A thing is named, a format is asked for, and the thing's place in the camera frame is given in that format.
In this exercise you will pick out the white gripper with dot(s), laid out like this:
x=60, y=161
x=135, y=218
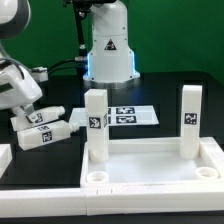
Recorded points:
x=18, y=88

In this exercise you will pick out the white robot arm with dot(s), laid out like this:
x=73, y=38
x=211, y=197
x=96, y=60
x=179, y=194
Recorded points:
x=111, y=61

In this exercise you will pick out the white left fence block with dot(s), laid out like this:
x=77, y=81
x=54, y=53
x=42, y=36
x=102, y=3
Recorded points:
x=5, y=157

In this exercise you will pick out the white marker sheet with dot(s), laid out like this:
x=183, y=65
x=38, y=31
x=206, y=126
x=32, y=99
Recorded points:
x=120, y=116

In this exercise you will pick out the white front fence rail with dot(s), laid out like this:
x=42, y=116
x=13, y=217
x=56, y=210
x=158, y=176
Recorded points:
x=71, y=201

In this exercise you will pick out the white desk top tray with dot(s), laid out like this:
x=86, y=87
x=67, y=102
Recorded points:
x=152, y=161

